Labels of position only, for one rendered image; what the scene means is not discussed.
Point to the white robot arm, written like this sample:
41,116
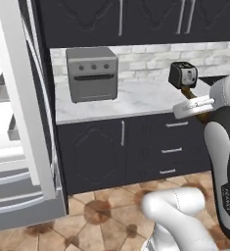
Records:
181,212

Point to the black hob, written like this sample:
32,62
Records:
211,80

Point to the dark wall cupboard door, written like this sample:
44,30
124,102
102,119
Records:
217,19
77,19
152,19

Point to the white fridge door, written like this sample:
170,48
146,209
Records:
20,98

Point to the grey fridge freezer drawer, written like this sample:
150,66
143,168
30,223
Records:
18,206

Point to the white fridge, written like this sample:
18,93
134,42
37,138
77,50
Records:
2,153

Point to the dark drawer front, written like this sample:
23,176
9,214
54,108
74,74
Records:
146,173
146,129
146,153

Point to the dark base cupboard door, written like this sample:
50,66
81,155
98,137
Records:
90,157

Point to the black toaster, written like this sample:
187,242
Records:
181,74

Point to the grey toaster oven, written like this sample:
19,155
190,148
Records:
92,76

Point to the brown elongated object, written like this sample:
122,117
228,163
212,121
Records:
188,92

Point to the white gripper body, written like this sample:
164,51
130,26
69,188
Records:
193,106

